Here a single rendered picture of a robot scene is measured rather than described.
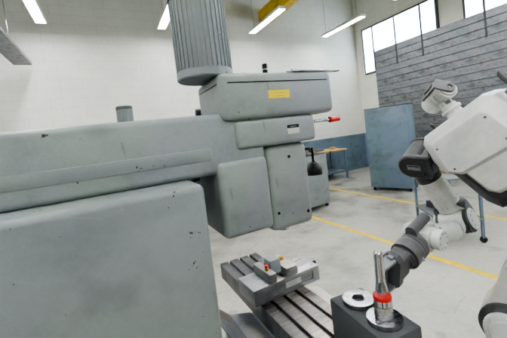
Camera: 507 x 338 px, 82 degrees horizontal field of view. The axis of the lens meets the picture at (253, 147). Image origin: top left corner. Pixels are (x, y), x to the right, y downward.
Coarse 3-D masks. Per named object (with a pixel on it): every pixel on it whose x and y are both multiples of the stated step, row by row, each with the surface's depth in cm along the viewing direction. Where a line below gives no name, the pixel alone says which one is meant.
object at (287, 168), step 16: (288, 144) 111; (272, 160) 106; (288, 160) 109; (304, 160) 113; (272, 176) 106; (288, 176) 109; (304, 176) 112; (272, 192) 107; (288, 192) 109; (304, 192) 112; (272, 208) 107; (288, 208) 109; (304, 208) 112; (288, 224) 109
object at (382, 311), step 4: (376, 304) 76; (380, 304) 75; (384, 304) 74; (388, 304) 74; (392, 304) 76; (376, 308) 76; (380, 308) 75; (384, 308) 74; (388, 308) 74; (392, 308) 75; (376, 312) 76; (380, 312) 75; (384, 312) 75; (388, 312) 74; (392, 312) 75; (376, 316) 76; (380, 316) 75; (384, 316) 75; (388, 316) 75; (392, 316) 75; (380, 320) 75; (384, 320) 75; (388, 320) 75
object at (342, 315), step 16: (336, 304) 87; (352, 304) 83; (368, 304) 83; (336, 320) 88; (352, 320) 80; (368, 320) 76; (400, 320) 75; (336, 336) 89; (352, 336) 81; (368, 336) 75; (384, 336) 71; (400, 336) 71; (416, 336) 73
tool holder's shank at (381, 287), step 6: (378, 252) 76; (378, 258) 75; (378, 264) 75; (378, 270) 75; (384, 270) 75; (378, 276) 75; (384, 276) 75; (378, 282) 76; (384, 282) 75; (378, 288) 76; (384, 288) 75; (378, 294) 76; (384, 294) 75
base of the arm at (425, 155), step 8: (424, 152) 106; (400, 160) 110; (408, 160) 108; (416, 160) 106; (424, 160) 104; (400, 168) 112; (408, 168) 110; (416, 168) 107; (424, 168) 105; (432, 168) 105; (408, 176) 111; (416, 176) 109; (424, 176) 107; (432, 176) 106
